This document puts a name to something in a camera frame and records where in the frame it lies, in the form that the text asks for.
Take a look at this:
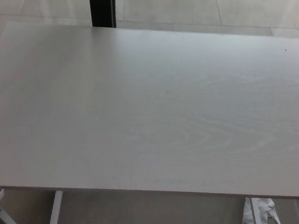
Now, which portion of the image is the crumpled white paper scrap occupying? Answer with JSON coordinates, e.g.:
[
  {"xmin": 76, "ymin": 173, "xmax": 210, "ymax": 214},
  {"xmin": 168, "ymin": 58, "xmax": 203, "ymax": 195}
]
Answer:
[{"xmin": 241, "ymin": 195, "xmax": 295, "ymax": 224}]

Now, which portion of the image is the black vertical post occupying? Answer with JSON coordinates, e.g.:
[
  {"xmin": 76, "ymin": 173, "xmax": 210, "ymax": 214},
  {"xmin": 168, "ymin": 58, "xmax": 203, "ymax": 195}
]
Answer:
[{"xmin": 83, "ymin": 0, "xmax": 120, "ymax": 30}]

